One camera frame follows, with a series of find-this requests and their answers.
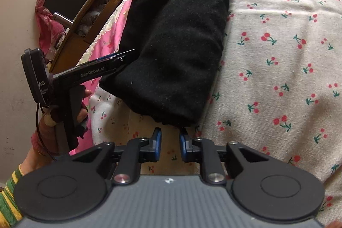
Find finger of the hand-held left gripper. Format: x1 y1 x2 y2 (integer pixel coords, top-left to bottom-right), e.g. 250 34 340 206
77 49 137 66

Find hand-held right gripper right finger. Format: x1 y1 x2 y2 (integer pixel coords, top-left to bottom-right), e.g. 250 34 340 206
179 131 271 186

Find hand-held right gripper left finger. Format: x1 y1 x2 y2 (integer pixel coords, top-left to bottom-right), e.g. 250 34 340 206
68 127 163 186

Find black pants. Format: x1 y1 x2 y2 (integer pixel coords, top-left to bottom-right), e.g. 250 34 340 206
99 0 236 129

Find person's left forearm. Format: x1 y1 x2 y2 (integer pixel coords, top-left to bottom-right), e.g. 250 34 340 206
0 121 70 228

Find person's left hand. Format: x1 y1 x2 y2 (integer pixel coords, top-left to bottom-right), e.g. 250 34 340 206
75 88 93 138

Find wooden television cabinet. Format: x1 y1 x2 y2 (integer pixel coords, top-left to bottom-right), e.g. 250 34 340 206
49 0 159 74

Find grey bundle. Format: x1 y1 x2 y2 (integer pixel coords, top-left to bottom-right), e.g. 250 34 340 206
76 0 109 37

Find pink plastic bag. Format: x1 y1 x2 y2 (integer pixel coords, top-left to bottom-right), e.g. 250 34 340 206
35 0 78 58

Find cherry print bedsheet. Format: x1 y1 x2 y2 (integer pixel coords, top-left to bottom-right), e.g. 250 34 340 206
87 0 342 227

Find black cable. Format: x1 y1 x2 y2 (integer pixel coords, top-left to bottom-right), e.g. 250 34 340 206
35 102 59 163

